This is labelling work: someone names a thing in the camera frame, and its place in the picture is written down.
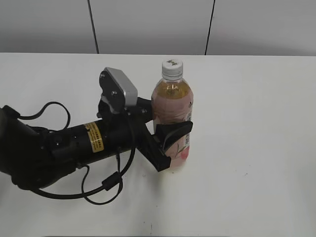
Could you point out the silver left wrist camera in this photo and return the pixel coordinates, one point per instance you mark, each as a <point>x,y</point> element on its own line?
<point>118,91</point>

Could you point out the pink label oolong tea bottle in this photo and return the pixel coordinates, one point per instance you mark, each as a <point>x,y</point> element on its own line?
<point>172,102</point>

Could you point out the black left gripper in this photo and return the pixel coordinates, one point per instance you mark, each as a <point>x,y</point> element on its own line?
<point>127,130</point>

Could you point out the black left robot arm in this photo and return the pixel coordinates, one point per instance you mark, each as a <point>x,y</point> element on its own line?
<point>37,157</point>

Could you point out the white bottle cap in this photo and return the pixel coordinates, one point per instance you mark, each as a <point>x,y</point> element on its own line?
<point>172,69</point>

